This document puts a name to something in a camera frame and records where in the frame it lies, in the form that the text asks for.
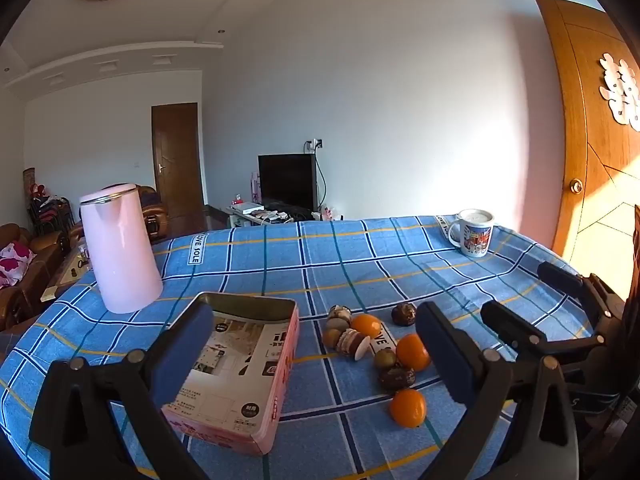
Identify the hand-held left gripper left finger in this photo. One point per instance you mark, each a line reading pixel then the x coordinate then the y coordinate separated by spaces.
pixel 185 355

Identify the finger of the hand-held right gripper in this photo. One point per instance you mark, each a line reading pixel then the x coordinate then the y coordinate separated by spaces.
pixel 510 327
pixel 560 280

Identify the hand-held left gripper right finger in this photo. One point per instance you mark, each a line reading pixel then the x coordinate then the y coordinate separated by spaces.
pixel 450 360

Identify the orange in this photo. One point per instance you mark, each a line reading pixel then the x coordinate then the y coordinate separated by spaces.
pixel 366 325
pixel 408 407
pixel 412 352

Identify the purple passion fruit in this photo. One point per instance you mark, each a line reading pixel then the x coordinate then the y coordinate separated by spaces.
pixel 396 377

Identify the green-brown kiwi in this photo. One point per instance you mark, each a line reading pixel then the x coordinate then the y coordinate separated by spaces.
pixel 331 337
pixel 385 358

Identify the pink metal tin box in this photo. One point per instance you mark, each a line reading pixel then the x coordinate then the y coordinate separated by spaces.
pixel 280 360

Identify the printed paper leaflet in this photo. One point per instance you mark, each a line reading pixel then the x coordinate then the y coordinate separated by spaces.
pixel 240 360

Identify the white printed mug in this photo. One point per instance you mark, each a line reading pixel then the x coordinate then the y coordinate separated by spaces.
pixel 475 240

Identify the brass door knob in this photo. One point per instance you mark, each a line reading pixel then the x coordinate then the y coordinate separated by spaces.
pixel 576 186

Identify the pink electric kettle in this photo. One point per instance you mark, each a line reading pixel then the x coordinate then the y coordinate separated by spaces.
pixel 120 260

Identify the wooden coffee table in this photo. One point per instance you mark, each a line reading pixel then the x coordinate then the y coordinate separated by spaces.
pixel 70 275

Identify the light wooden door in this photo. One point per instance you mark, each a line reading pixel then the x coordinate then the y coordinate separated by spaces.
pixel 590 135

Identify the low television stand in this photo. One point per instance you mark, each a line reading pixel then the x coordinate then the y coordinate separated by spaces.
pixel 260 217

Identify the blue plaid tablecloth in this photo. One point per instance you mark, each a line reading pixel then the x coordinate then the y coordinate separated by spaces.
pixel 325 260

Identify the white flat box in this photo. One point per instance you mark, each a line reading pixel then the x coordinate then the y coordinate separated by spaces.
pixel 247 207

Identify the brown leather sofa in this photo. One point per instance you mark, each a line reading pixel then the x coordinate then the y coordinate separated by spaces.
pixel 35 260

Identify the white pink floral cushion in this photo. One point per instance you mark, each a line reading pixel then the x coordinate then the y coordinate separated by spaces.
pixel 15 260

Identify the dark brown room door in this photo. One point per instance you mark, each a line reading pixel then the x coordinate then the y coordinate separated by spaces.
pixel 177 160

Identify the white paper door decoration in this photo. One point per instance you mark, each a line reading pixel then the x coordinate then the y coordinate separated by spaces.
pixel 622 90

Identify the black television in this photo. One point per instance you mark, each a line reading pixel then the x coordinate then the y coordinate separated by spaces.
pixel 287 182

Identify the wall power outlet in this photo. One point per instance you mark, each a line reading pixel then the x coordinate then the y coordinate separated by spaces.
pixel 314 144

